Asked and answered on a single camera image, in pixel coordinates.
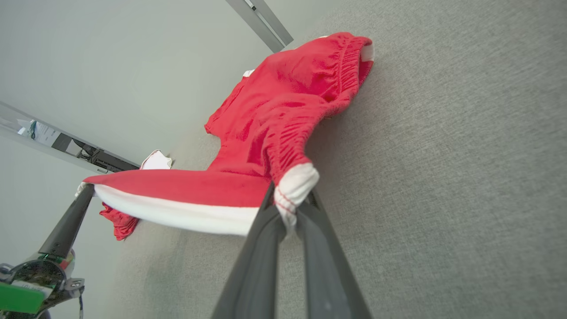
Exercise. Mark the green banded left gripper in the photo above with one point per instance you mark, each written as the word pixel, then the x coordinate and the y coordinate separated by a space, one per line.
pixel 35 279

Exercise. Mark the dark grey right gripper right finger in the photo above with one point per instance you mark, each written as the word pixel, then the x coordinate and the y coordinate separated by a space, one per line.
pixel 328 274

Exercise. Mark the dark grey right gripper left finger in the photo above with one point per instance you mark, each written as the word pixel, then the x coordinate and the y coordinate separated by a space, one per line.
pixel 252 274

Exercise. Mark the red shorts white trim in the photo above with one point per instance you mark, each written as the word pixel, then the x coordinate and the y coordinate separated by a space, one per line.
pixel 283 110

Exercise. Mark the grey metal partition post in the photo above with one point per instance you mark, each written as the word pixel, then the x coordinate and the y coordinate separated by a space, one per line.
pixel 261 22

